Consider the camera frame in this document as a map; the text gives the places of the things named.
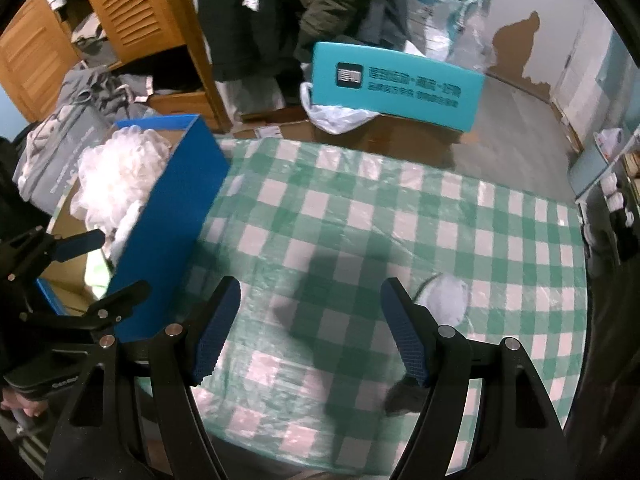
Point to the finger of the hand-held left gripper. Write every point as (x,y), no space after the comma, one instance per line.
(75,247)
(115,302)

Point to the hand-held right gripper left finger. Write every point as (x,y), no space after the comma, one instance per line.
(215,335)

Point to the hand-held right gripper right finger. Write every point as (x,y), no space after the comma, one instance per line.
(407,340)

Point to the white mesh bath loofah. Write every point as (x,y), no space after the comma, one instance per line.
(120,170)

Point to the blue cardboard box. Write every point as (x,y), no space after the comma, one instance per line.
(170,220)

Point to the person's left hand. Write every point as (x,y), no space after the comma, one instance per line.
(25,405)

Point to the black clothing pile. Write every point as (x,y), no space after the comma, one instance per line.
(20,190)

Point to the grey fabric storage bag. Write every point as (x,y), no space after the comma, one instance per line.
(60,160)

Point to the green checkered tablecloth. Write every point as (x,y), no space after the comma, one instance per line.
(350,210)

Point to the grey hoodie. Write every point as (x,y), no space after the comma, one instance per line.
(100,85)

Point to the brown cardboard box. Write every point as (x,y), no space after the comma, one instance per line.
(400,136)

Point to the white plastic bag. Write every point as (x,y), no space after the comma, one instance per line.
(335,117)

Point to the wooden louvered wardrobe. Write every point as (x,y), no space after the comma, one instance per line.
(140,10)

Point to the grey blue bin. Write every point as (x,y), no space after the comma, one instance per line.
(590,172)

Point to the teal printed box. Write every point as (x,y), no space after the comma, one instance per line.
(390,67)

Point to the black hanging jacket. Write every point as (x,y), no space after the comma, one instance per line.
(235,20)

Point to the clear blue plastic packaging bag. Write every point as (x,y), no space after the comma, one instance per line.
(445,5)

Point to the olive hanging jacket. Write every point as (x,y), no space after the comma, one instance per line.
(340,5)

